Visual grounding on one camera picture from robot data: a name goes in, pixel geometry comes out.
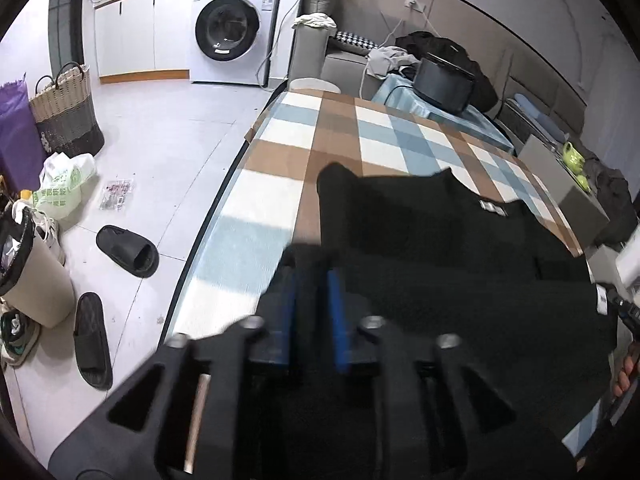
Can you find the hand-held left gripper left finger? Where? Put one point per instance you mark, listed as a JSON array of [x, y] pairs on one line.
[[289, 320]]

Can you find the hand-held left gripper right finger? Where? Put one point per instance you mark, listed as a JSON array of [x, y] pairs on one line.
[[339, 325]]

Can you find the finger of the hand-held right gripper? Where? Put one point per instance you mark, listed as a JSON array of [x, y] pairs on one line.
[[624, 312]]

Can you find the black t-shirt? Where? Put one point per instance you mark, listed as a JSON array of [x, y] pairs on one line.
[[450, 260]]

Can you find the pale crumpled clothes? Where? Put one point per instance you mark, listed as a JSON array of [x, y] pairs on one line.
[[390, 60]]

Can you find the person's right hand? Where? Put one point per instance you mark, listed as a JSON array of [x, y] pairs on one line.
[[629, 367]]

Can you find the dark grey blanket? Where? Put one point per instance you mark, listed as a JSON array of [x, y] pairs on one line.
[[612, 195]]

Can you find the grey box table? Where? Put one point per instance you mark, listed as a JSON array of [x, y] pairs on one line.
[[565, 200]]

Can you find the checked tablecloth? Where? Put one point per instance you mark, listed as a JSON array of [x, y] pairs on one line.
[[280, 160]]

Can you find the green toy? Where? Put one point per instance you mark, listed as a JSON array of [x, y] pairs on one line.
[[572, 157]]

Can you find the black slipper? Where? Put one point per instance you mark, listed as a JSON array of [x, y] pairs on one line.
[[92, 340], [120, 247]]

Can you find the small snack packet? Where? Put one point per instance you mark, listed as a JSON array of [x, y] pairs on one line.
[[116, 195]]

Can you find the blue pillow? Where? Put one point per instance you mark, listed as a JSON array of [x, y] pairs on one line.
[[540, 115]]

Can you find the light blue cloth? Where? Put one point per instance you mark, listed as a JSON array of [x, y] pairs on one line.
[[450, 125]]

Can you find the white round stool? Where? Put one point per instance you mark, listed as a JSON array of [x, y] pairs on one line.
[[312, 84]]

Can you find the beige trash bin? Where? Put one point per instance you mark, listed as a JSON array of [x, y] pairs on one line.
[[42, 285]]

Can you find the grey sofa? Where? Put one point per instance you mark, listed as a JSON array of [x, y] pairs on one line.
[[345, 67]]

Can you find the dark grey cooking pot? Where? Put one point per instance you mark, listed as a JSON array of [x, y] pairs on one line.
[[442, 85]]

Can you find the white plastic bag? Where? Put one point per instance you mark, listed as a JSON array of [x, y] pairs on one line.
[[62, 187]]

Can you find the dark green sneakers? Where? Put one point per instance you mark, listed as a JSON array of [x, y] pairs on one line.
[[17, 337]]

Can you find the houndstooth cushion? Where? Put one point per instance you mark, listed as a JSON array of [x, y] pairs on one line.
[[355, 40]]

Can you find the white cloth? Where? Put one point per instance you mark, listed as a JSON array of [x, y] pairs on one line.
[[315, 21]]

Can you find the two-tone wicker basket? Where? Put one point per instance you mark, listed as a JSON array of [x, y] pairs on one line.
[[65, 115]]

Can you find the white base cabinet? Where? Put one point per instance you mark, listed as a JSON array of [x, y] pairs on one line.
[[135, 35]]

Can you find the purple bag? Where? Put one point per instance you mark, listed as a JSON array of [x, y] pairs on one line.
[[17, 140]]

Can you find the white wall socket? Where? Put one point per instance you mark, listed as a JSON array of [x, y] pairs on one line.
[[414, 3]]

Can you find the dark door frame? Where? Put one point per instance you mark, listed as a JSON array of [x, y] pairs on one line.
[[67, 15]]

